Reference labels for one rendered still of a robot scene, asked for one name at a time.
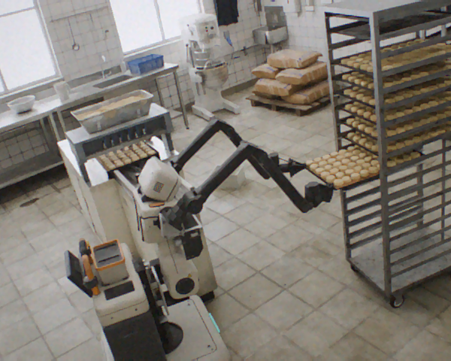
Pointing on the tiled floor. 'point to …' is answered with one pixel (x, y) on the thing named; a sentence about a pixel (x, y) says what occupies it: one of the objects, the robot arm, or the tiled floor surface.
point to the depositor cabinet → (106, 195)
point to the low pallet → (289, 104)
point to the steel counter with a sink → (104, 91)
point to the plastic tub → (235, 180)
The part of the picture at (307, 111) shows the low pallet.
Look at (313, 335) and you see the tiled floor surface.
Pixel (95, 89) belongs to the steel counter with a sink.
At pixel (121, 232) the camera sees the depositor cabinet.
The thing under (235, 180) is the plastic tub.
